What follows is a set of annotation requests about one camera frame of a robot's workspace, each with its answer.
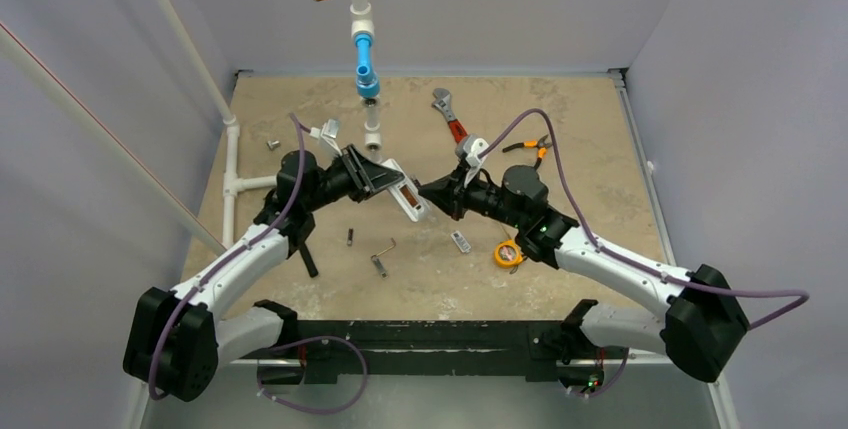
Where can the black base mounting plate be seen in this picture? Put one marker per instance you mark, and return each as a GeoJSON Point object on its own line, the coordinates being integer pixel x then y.
{"type": "Point", "coordinates": [533, 350]}

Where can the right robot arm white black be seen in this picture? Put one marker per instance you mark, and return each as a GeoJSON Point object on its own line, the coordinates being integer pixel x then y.
{"type": "Point", "coordinates": [688, 316]}

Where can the red handled adjustable wrench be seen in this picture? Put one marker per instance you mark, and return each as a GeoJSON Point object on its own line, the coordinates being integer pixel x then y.
{"type": "Point", "coordinates": [443, 104]}

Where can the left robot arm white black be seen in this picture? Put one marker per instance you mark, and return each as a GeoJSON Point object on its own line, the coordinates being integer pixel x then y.
{"type": "Point", "coordinates": [181, 336]}

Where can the white battery cover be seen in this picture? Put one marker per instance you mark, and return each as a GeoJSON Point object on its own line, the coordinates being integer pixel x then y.
{"type": "Point", "coordinates": [461, 242]}

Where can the white remote control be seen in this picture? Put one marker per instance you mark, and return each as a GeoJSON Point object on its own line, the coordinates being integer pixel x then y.
{"type": "Point", "coordinates": [406, 195]}

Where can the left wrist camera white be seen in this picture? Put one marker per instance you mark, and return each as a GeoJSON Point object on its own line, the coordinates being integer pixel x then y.
{"type": "Point", "coordinates": [326, 136]}

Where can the yellow tape measure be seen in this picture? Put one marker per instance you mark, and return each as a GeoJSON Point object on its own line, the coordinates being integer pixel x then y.
{"type": "Point", "coordinates": [508, 255]}

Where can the black handled hammer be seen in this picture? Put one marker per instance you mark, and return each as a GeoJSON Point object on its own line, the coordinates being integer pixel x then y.
{"type": "Point", "coordinates": [308, 260]}

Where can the white pvc pipe assembly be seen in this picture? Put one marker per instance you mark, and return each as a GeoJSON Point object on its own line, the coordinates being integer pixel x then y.
{"type": "Point", "coordinates": [367, 86]}

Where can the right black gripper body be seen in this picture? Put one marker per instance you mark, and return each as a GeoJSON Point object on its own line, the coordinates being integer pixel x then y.
{"type": "Point", "coordinates": [457, 189]}

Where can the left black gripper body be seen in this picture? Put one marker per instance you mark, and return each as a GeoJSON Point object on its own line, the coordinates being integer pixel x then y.
{"type": "Point", "coordinates": [334, 184]}

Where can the orange handled pliers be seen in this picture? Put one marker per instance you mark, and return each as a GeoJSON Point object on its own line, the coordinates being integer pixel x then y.
{"type": "Point", "coordinates": [540, 146]}

